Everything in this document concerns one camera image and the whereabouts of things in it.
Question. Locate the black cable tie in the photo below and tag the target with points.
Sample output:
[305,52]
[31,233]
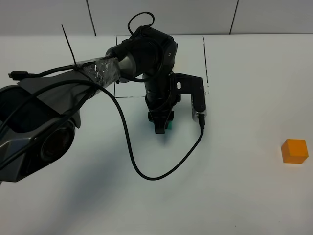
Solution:
[71,50]

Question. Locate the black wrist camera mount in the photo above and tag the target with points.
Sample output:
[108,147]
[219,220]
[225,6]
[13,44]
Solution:
[192,85]

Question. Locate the orange loose block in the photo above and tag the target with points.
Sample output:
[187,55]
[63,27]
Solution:
[294,151]

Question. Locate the teal block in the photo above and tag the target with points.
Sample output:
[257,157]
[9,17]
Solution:
[169,125]

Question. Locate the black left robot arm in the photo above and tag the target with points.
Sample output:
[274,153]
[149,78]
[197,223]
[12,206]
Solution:
[40,114]

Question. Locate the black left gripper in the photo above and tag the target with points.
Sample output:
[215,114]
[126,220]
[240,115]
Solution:
[157,104]

